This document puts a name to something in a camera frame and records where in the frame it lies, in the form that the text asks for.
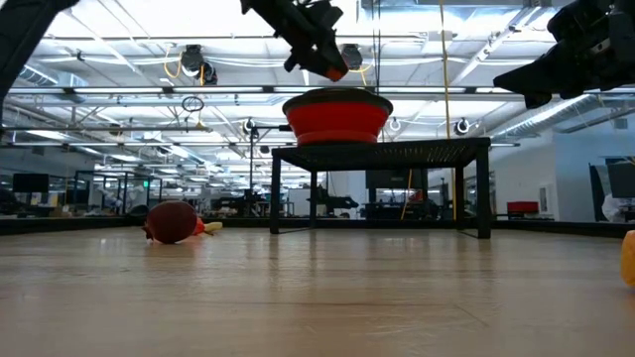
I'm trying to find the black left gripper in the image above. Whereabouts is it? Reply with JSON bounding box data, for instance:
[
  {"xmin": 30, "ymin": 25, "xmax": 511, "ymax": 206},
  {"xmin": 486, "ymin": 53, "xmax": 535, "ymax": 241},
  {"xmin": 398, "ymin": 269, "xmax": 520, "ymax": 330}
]
[{"xmin": 270, "ymin": 0, "xmax": 349, "ymax": 80}]

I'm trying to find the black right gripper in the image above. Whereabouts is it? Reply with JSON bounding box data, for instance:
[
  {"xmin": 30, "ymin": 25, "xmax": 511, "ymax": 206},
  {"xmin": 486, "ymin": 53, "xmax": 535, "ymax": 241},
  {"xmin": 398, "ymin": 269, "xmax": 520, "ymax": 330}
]
[{"xmin": 493, "ymin": 0, "xmax": 635, "ymax": 109}]

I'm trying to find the red collapsible colander grey rim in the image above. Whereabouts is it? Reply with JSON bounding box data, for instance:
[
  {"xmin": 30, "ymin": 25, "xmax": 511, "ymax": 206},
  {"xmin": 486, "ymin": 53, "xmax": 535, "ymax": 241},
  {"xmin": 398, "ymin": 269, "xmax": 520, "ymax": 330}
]
[{"xmin": 281, "ymin": 87, "xmax": 395, "ymax": 148}]

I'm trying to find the dark red plum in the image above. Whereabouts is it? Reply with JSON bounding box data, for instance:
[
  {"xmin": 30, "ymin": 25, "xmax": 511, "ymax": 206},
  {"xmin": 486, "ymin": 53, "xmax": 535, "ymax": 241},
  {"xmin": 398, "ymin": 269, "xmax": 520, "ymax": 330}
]
[{"xmin": 142, "ymin": 199, "xmax": 199, "ymax": 245}]

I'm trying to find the black perforated metal stand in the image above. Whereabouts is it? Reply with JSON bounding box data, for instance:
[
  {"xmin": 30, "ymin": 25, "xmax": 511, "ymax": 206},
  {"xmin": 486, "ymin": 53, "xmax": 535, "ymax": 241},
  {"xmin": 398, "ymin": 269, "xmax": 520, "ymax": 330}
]
[{"xmin": 269, "ymin": 137, "xmax": 493, "ymax": 240}]

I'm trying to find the red storage bin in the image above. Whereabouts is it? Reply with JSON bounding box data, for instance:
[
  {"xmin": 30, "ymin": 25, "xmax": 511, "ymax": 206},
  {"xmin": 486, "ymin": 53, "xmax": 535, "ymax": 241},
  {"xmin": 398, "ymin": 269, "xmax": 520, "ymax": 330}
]
[{"xmin": 505, "ymin": 200, "xmax": 541, "ymax": 215}]

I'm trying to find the black computer monitor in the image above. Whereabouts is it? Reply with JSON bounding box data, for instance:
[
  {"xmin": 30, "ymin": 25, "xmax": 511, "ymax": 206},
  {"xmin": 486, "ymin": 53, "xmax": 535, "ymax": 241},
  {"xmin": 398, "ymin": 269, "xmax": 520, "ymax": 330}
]
[
  {"xmin": 605, "ymin": 162, "xmax": 635, "ymax": 199},
  {"xmin": 12, "ymin": 173, "xmax": 51, "ymax": 194}
]

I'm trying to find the black wide screen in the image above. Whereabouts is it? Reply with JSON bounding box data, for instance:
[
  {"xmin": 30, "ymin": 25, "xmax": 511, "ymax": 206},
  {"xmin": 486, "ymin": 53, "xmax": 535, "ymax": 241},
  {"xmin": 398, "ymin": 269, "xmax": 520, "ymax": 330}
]
[{"xmin": 365, "ymin": 169, "xmax": 429, "ymax": 190}]

